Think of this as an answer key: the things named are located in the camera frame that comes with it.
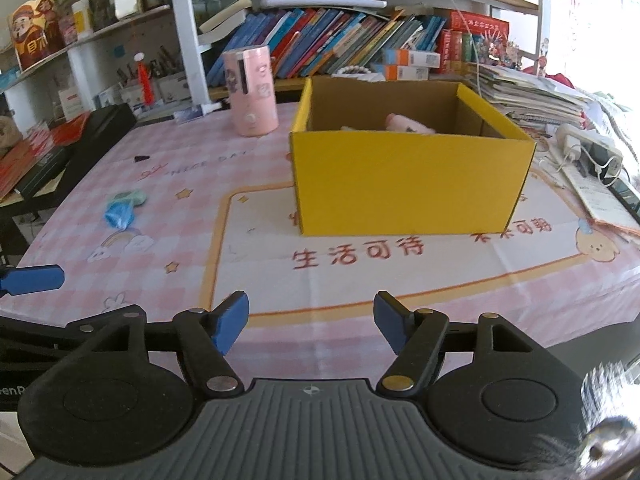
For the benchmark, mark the teal plastic piece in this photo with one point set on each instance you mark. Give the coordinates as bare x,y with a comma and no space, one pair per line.
134,196

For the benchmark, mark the desk pen organizer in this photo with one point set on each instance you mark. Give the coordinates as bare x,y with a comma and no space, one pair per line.
170,87

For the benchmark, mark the yellow white can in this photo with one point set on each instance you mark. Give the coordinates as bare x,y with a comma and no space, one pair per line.
82,19

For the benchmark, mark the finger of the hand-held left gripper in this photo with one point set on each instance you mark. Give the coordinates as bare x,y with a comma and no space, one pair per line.
32,280

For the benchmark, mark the white quilted purse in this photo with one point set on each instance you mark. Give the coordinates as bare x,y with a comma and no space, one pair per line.
372,76

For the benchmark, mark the white thick book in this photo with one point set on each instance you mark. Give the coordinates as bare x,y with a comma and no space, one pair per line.
225,12
220,36

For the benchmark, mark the stack of papers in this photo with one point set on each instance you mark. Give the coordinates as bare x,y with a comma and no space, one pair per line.
525,90

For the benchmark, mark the red yellow figure decoration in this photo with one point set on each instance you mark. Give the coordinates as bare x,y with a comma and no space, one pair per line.
32,35

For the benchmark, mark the pink checkered tablecloth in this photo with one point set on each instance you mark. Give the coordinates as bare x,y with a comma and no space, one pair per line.
175,260

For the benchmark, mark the pink cylindrical container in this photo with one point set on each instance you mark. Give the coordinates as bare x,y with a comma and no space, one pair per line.
250,92

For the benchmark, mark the red cloth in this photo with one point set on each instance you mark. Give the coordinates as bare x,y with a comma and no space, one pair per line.
560,81

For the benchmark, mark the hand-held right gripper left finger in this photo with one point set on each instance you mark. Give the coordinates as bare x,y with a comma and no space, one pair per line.
229,322

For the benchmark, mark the white power strip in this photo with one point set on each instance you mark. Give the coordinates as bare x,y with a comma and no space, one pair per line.
585,142

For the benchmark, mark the white bookshelf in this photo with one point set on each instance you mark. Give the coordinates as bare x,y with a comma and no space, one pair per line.
187,35

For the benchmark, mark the small blue crumpled bag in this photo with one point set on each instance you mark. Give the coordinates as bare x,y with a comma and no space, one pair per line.
117,214

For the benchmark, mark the orange white carton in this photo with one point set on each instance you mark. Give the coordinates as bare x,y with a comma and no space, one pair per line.
402,73
412,58

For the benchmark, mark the red flat books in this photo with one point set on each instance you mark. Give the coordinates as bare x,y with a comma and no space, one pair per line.
30,160

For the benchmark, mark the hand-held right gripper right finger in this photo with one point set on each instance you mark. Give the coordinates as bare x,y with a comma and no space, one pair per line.
392,322

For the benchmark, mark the white side shelf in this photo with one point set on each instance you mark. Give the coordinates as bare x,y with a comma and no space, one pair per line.
100,35

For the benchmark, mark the spiral notebooks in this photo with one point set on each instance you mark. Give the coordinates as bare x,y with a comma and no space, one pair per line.
525,122

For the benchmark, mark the colourful snack packets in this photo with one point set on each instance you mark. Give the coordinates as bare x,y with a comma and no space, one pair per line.
497,50

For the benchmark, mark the yellow cardboard box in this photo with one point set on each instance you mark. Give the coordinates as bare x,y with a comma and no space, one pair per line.
400,180

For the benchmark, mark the row of blue spine books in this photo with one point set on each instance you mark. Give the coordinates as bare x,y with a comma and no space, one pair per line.
310,40

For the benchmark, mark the grey fuzzy sleeve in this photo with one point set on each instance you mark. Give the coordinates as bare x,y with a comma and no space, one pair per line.
607,400

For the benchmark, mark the red boxed dictionary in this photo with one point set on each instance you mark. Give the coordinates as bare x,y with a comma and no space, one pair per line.
475,22

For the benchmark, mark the pink figure toy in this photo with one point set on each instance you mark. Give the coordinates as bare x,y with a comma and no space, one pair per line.
407,124

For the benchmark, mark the orange edged notepad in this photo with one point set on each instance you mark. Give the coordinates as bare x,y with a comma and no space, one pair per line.
595,200

